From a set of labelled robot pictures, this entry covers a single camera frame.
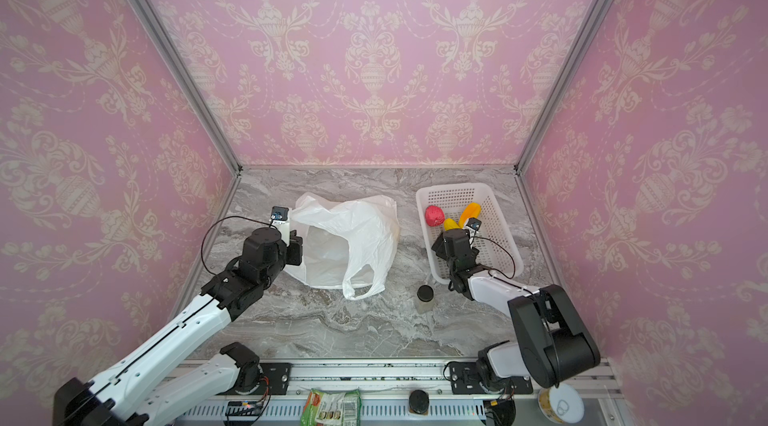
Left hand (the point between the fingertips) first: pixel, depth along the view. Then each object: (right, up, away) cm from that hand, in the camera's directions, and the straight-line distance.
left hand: (297, 233), depth 79 cm
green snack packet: (+11, -40, -9) cm, 42 cm away
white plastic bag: (+13, -4, +4) cm, 14 cm away
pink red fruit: (+39, +3, +20) cm, 44 cm away
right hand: (+44, -3, +14) cm, 46 cm away
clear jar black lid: (+34, -16, -1) cm, 38 cm away
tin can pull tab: (+63, -36, -13) cm, 74 cm away
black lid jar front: (+31, -38, -9) cm, 50 cm away
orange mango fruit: (+52, +5, +23) cm, 57 cm away
